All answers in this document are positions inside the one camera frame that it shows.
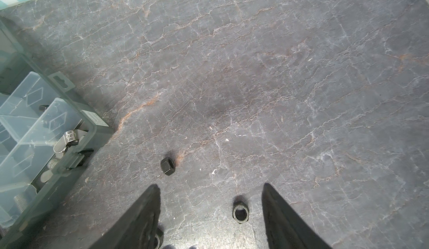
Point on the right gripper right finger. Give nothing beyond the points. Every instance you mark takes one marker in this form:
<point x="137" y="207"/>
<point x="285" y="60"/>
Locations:
<point x="285" y="229"/>

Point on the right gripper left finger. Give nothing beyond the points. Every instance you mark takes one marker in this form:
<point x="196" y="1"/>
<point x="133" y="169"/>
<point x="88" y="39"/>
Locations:
<point x="136" y="229"/>

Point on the silver hex nut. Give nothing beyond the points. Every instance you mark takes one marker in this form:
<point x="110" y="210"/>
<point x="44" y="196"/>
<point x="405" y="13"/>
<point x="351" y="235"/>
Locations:
<point x="159" y="238"/>

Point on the black hex nut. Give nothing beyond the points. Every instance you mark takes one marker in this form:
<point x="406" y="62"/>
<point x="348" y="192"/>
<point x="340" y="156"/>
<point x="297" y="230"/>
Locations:
<point x="240" y="212"/>
<point x="168" y="166"/>

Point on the grey plastic organizer box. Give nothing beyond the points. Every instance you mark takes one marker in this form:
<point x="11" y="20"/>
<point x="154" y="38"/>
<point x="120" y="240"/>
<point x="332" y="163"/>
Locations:
<point x="38" y="105"/>

